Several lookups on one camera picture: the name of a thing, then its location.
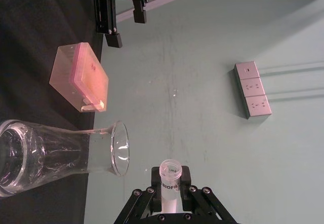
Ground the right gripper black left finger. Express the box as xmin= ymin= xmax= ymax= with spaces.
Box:
xmin=113 ymin=166 xmax=163 ymax=224

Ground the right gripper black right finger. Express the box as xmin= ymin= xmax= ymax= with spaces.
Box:
xmin=177 ymin=166 xmax=239 ymax=224

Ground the clear plastic tube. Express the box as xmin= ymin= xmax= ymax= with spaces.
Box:
xmin=159 ymin=159 xmax=184 ymax=214

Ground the clear plastic case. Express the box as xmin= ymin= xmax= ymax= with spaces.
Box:
xmin=49 ymin=42 xmax=110 ymax=113

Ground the black table cloth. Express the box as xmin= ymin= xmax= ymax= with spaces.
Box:
xmin=0 ymin=0 xmax=108 ymax=224

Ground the clear glass conical flask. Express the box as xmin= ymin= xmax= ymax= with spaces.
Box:
xmin=0 ymin=119 xmax=131 ymax=198

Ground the grey wall socket strip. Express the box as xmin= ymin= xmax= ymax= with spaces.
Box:
xmin=232 ymin=61 xmax=273 ymax=120

